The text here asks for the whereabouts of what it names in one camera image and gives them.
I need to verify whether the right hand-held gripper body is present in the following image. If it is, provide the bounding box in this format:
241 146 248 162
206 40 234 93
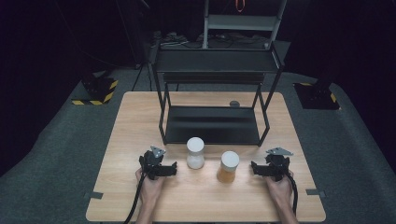
265 147 294 182

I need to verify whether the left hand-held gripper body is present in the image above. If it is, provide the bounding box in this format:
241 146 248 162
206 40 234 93
138 145 167 181

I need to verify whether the white powder jar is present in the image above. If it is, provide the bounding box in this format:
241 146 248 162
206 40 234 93
186 136 205 171

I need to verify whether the orange powder jar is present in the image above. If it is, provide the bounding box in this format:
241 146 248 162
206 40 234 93
216 150 241 185

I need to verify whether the black two-tier metal rack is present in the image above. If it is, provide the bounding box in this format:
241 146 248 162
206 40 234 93
151 40 286 147

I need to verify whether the person's left hand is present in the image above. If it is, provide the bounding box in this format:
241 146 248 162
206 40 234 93
134 167 166 203

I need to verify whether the person's right hand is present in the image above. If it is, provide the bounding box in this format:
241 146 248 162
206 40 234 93
264 170 295 203

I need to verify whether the grey tape piece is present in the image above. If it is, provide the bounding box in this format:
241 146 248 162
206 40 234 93
83 190 105 201
305 188 327 199

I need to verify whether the black yellow-striped stand base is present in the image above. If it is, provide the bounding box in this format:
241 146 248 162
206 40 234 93
71 71 120 106
292 76 341 110

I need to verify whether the black tripod stand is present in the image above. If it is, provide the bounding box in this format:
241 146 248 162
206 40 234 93
130 60 154 92

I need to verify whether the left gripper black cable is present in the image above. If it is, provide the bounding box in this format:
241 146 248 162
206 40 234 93
123 172 148 224

